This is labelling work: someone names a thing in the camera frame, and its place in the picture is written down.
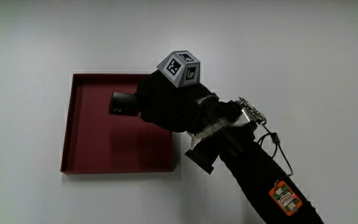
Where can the person's right hand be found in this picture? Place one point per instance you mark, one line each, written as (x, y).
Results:
(172, 105)

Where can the orange circuit board module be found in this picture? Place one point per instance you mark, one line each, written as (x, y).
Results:
(285, 198)

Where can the person's right forearm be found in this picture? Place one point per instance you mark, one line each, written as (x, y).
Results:
(253, 168)

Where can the black cylindrical object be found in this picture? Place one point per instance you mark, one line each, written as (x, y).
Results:
(123, 104)

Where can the dark red square plate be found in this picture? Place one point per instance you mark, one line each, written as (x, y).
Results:
(104, 146)

